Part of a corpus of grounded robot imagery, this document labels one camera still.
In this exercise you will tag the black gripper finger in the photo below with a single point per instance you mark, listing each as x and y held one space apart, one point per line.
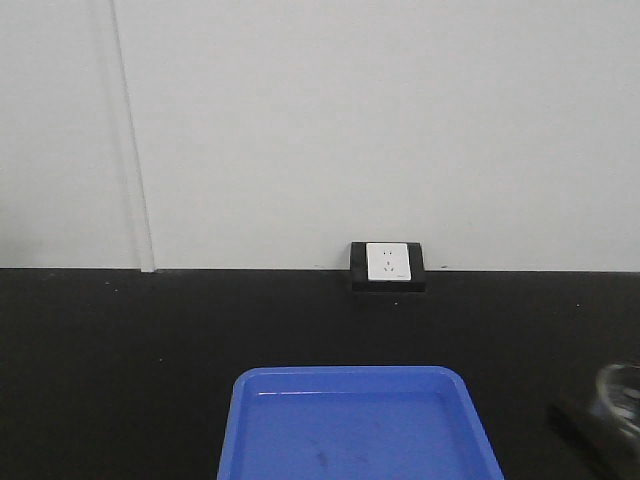
606 451

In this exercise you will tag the clear glass beaker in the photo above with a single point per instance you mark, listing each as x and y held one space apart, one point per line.
616 399

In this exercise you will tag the blue plastic tray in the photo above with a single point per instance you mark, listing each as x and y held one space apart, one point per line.
354 422

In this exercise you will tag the white socket in black box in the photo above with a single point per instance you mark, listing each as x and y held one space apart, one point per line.
387 267

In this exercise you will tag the white wall conduit strip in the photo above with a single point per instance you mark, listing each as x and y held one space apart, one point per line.
133 178

